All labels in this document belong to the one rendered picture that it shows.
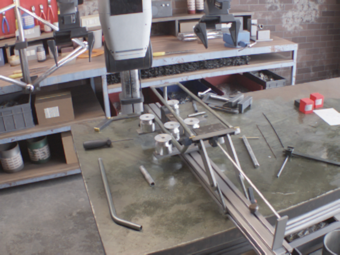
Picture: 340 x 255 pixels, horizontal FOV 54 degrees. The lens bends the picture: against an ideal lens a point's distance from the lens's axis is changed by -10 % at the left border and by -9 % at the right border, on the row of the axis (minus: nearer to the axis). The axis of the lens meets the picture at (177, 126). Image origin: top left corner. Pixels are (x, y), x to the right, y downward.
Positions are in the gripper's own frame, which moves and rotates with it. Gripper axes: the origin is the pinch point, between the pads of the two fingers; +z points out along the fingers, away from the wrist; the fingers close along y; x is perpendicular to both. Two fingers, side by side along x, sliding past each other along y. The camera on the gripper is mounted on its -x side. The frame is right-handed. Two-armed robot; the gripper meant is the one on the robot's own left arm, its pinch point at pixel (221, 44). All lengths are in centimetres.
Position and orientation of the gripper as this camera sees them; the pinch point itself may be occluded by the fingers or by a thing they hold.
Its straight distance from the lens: 112.9
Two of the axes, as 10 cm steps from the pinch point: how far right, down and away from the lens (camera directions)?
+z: 1.6, 9.9, -0.6
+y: 9.7, -1.4, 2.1
